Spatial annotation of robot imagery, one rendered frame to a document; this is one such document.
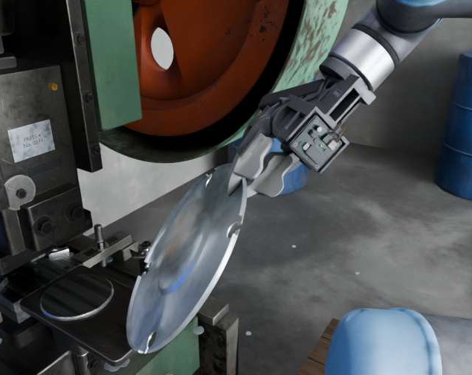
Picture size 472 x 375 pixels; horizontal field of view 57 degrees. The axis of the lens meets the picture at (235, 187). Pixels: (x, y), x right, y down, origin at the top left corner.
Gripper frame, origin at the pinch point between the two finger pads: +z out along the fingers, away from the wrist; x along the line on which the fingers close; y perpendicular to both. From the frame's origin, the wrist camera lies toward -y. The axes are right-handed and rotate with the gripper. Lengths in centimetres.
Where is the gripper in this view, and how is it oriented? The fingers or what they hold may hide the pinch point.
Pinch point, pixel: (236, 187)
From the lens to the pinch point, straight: 59.0
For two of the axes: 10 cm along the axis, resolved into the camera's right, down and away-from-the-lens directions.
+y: 3.2, 4.0, -8.6
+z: -6.7, 7.4, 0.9
